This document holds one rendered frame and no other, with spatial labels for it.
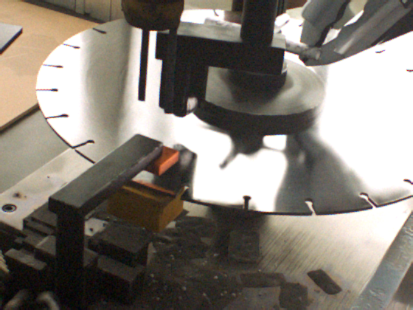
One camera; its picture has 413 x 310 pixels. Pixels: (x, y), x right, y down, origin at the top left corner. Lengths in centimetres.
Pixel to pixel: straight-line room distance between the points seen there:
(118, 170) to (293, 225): 24
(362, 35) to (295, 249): 17
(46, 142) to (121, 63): 30
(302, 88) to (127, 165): 20
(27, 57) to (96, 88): 51
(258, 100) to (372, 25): 10
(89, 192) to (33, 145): 50
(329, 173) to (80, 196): 18
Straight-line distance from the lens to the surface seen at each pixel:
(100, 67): 70
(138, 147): 54
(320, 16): 67
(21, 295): 55
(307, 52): 65
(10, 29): 84
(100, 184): 50
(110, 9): 130
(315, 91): 68
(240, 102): 64
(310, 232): 71
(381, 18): 64
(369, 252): 70
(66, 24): 128
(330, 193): 57
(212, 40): 57
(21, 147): 99
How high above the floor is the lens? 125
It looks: 30 degrees down
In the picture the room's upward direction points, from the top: 8 degrees clockwise
